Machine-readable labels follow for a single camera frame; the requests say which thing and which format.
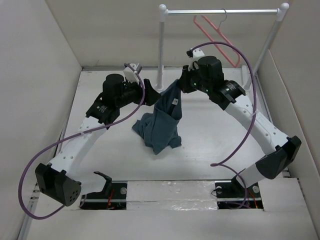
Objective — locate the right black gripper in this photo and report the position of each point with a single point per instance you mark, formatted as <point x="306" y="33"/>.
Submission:
<point x="183" y="80"/>

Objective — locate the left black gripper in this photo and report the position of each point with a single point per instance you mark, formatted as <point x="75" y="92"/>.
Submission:
<point x="151" y="96"/>

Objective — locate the blue t shirt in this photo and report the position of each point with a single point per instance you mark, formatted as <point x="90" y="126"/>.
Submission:
<point x="159" y="129"/>

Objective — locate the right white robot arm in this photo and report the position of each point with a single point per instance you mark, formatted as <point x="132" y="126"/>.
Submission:
<point x="279" y="149"/>

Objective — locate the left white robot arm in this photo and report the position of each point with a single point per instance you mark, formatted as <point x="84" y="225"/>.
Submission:
<point x="59" y="179"/>

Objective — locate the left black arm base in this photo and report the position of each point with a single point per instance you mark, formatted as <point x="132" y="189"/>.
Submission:
<point x="113" y="195"/>

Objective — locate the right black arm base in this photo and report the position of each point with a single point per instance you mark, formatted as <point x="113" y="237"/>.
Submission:
<point x="242" y="191"/>

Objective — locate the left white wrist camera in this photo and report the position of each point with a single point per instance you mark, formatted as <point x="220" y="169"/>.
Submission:
<point x="130" y="71"/>

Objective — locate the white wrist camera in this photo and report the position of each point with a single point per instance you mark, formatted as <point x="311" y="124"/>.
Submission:
<point x="130" y="71"/>
<point x="195" y="54"/>

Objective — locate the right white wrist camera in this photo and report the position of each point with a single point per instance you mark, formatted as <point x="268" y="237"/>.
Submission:
<point x="195" y="54"/>

